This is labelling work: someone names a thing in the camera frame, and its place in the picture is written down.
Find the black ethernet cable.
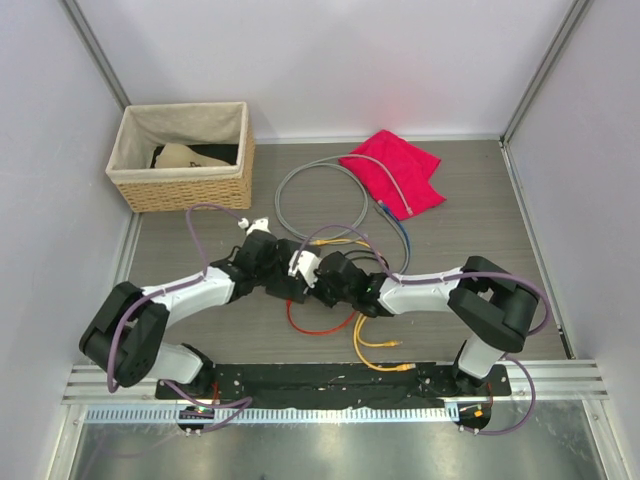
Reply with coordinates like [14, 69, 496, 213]
[344, 248, 389, 266]

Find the yellow ethernet cable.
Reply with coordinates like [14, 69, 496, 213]
[312, 237, 402, 349]
[353, 313, 416, 374]

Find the orange red ethernet cable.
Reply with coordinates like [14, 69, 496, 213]
[285, 298, 357, 336]

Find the blue ethernet cable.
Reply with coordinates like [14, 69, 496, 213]
[377, 199, 414, 274]

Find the black network switch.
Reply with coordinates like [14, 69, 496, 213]
[265, 277, 308, 304]

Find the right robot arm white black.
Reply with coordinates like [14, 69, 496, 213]
[311, 252, 551, 395]

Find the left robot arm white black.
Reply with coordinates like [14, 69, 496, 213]
[79, 230, 301, 399]

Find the pink folded cloth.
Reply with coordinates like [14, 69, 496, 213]
[339, 130, 446, 221]

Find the beige cloth in basket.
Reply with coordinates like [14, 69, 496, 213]
[151, 143, 238, 168]

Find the wicker basket with liner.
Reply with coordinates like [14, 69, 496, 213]
[106, 102, 255, 213]

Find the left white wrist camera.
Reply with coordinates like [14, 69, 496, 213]
[237, 217, 270, 235]

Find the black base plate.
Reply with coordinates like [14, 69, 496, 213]
[178, 362, 512, 410]

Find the white slotted cable duct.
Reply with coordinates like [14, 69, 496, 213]
[84, 403, 459, 425]

